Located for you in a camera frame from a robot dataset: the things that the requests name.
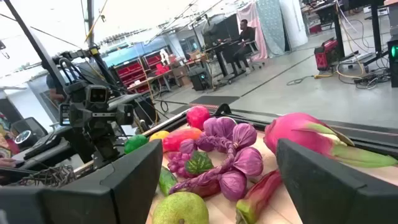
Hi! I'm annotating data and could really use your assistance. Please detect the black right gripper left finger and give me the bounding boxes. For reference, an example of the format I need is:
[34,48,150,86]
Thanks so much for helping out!
[0,139,164,224]

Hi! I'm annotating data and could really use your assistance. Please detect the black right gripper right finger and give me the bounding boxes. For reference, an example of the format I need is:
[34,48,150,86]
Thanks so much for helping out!
[275,138,398,224]

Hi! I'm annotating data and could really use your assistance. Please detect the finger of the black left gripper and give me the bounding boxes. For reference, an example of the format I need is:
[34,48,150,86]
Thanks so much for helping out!
[90,126,107,166]
[105,126,122,163]

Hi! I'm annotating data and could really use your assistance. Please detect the green lime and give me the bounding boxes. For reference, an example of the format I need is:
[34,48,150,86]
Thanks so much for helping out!
[124,134,149,155]

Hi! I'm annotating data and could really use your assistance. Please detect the yellow banana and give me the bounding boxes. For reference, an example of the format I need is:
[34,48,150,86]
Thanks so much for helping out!
[149,130,170,142]

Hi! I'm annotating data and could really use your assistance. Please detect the green cucumber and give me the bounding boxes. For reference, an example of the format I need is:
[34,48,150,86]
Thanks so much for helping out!
[159,166,179,197]

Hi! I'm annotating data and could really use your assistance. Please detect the purple grape bunch with leaf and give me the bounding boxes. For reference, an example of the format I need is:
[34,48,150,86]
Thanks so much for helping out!
[167,150,215,179]

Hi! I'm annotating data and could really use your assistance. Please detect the red green chili pepper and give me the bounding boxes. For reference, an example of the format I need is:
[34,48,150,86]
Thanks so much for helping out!
[235,169,283,224]

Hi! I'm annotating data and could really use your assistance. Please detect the pink dragon fruit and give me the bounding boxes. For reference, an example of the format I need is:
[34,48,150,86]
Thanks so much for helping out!
[263,112,398,169]

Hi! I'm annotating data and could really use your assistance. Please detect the green pear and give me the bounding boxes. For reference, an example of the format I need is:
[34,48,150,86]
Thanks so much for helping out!
[151,191,210,224]

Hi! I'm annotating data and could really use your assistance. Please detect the purple onion braid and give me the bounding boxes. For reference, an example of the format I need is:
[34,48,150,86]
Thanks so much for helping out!
[169,116,264,202]

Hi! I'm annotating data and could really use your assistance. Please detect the red bin shelf rack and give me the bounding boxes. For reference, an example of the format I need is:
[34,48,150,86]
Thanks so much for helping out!
[113,60,147,94]
[143,51,172,74]

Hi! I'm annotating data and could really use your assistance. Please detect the black keyboard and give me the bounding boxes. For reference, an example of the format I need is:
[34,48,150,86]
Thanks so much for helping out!
[24,133,63,161]

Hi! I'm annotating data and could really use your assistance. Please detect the person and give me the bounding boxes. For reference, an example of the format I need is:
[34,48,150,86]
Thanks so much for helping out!
[232,19,259,72]
[45,62,68,104]
[0,113,20,169]

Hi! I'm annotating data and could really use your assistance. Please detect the black computer tower blue light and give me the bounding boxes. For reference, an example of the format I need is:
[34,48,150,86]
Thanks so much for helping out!
[188,67,211,92]

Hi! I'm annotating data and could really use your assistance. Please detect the black striped-edge floor mat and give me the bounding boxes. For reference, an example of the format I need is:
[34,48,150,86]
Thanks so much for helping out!
[188,95,241,110]

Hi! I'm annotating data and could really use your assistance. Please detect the black office desk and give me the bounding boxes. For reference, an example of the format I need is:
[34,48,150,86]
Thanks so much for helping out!
[203,40,249,85]

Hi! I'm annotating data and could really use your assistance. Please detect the grey office chair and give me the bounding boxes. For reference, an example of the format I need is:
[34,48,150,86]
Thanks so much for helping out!
[245,26,266,71]

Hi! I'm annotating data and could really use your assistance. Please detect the black computer green light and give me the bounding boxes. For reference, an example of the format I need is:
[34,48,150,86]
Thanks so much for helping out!
[387,39,398,88]

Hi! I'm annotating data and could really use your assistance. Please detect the pink curtain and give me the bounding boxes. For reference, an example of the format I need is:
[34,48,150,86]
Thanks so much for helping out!
[236,1,269,62]

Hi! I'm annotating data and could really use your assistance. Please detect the teal dotted curtain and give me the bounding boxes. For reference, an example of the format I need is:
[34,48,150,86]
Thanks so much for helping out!
[255,0,286,58]

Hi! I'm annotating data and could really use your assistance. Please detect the white curtain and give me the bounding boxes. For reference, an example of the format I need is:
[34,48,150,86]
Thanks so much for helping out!
[279,0,309,50]

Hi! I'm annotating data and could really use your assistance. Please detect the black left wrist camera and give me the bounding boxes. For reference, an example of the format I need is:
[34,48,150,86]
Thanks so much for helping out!
[84,83,110,106]

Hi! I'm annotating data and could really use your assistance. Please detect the black clamp handle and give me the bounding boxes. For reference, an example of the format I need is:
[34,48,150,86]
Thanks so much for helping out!
[213,103,233,116]

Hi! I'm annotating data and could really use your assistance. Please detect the yellow rope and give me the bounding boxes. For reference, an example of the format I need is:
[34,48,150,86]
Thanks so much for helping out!
[83,0,109,44]

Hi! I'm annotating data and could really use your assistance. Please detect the black overhead frame post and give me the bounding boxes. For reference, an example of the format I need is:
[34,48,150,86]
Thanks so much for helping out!
[2,0,68,91]

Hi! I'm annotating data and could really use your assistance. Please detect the black cable bundle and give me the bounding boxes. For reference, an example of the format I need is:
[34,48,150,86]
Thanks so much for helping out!
[337,67,392,91]

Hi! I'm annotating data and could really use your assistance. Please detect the yellow cable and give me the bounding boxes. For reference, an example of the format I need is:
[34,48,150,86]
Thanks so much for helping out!
[313,60,366,80]

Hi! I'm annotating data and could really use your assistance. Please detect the black floor cable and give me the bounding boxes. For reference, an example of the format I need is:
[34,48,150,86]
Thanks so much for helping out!
[285,75,315,86]

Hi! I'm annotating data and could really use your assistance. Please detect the black standing desk frame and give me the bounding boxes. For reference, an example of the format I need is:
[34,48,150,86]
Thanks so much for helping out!
[306,0,389,67]

